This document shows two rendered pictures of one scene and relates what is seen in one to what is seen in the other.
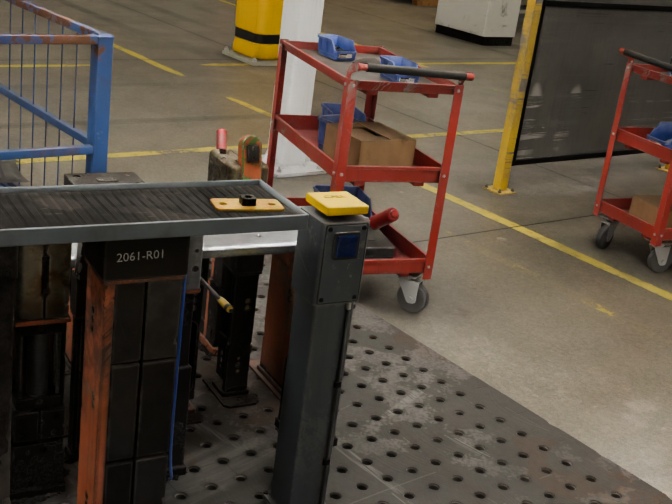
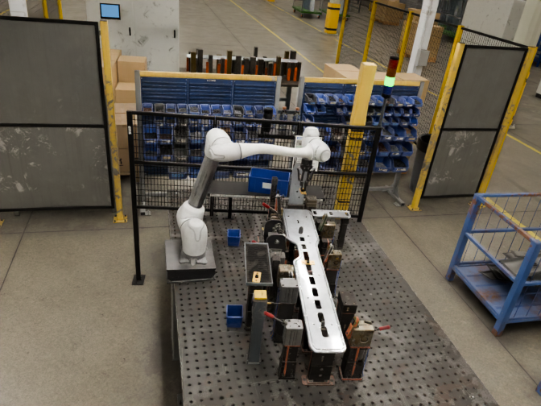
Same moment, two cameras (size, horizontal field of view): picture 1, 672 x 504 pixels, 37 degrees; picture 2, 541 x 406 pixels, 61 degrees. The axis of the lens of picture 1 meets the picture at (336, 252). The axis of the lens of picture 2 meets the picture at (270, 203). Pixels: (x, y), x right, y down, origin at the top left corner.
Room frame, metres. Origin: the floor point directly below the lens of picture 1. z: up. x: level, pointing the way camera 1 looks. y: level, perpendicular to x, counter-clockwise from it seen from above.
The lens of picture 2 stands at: (1.95, -1.63, 2.67)
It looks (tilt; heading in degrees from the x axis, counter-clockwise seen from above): 29 degrees down; 114
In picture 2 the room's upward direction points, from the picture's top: 6 degrees clockwise
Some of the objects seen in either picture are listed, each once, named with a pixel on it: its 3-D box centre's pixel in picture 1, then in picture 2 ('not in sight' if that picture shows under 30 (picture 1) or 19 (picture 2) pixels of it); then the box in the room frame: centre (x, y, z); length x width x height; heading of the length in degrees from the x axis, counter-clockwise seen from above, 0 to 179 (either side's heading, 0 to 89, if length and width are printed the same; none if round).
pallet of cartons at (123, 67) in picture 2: not in sight; (120, 93); (-3.07, 3.62, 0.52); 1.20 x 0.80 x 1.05; 127
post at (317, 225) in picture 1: (314, 368); (256, 329); (1.23, 0.01, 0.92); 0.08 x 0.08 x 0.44; 31
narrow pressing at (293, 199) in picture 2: not in sight; (298, 184); (0.89, 1.23, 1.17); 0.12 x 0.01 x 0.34; 31
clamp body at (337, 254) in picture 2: not in sight; (330, 274); (1.38, 0.74, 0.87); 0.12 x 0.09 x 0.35; 31
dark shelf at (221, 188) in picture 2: not in sight; (266, 190); (0.62, 1.26, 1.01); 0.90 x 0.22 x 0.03; 31
